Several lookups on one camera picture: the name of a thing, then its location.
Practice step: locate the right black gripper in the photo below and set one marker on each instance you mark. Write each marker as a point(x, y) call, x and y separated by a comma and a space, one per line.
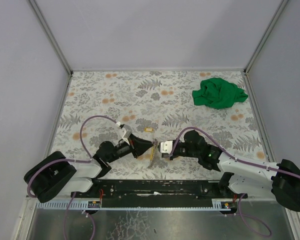
point(173, 152)

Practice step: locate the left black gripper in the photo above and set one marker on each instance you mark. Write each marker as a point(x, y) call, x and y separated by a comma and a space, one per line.
point(133, 146)

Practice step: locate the patterned bracelet keyring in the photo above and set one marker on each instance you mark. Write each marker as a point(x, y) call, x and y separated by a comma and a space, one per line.
point(153, 153)

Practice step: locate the yellow key tag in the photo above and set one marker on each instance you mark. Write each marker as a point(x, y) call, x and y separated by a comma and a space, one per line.
point(148, 129)

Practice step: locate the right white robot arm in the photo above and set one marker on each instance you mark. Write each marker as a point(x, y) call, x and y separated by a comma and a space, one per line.
point(279, 181)

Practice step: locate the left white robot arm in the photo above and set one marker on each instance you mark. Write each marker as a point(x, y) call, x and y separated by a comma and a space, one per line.
point(58, 175)

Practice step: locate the floral table mat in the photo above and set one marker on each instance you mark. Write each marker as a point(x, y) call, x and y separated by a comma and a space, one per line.
point(161, 100)

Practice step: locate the green crumpled cloth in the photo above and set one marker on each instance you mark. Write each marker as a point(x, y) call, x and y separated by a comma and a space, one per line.
point(218, 93)

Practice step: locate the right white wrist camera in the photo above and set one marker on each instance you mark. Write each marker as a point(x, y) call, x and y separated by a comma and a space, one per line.
point(166, 147)

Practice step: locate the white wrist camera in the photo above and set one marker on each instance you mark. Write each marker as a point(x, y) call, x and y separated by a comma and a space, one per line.
point(166, 147)
point(124, 131)

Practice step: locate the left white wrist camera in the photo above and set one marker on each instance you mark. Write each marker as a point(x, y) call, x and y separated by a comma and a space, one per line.
point(124, 131)

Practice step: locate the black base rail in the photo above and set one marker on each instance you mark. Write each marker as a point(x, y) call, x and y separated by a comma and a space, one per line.
point(162, 194)

